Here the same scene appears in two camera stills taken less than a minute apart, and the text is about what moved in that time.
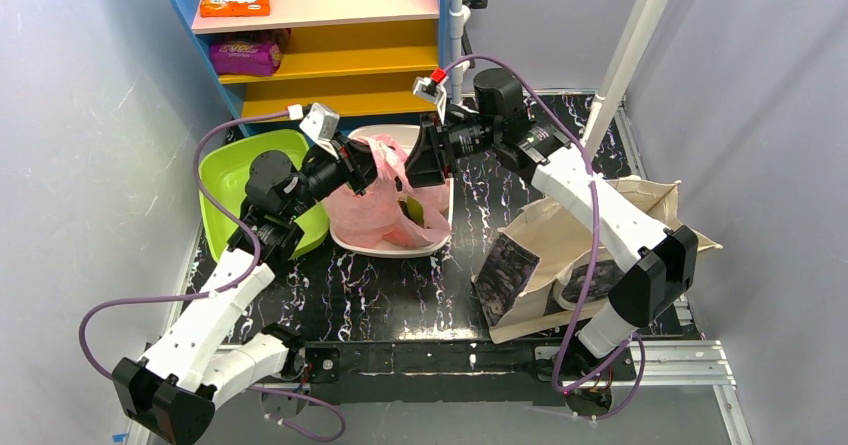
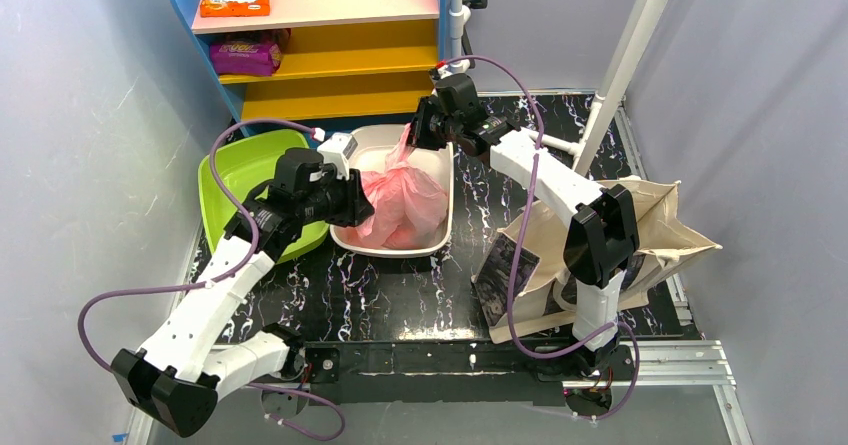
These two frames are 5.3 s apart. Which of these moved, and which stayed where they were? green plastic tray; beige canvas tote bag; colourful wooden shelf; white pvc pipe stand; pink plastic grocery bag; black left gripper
Moved: pink plastic grocery bag; black left gripper
Stayed: beige canvas tote bag; white pvc pipe stand; green plastic tray; colourful wooden shelf
